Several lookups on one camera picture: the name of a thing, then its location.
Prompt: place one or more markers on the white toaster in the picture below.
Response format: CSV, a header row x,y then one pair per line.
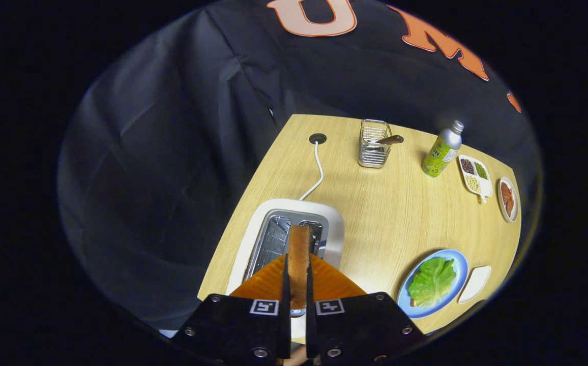
x,y
334,223

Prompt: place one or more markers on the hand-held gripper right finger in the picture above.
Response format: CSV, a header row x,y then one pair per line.
x,y
312,325

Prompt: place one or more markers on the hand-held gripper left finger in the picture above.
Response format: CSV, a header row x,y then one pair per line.
x,y
285,325

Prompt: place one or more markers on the white oval plate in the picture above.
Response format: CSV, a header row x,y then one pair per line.
x,y
515,208

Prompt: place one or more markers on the green lettuce leaf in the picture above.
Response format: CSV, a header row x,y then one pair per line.
x,y
431,282

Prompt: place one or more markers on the white square plate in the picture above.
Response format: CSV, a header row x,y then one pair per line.
x,y
474,284

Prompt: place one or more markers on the brown meat slice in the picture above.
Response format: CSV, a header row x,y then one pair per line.
x,y
505,190
509,206

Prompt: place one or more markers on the blue round plate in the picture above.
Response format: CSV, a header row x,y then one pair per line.
x,y
460,264

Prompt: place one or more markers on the toasted bread slice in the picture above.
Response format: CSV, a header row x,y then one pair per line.
x,y
299,254

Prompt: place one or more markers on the black backdrop cloth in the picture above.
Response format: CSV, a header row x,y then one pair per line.
x,y
172,152

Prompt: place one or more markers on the white divided bean dish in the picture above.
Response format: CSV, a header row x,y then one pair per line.
x,y
473,175

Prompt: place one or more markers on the green labelled metal bottle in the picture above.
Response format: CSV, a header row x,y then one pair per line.
x,y
439,155

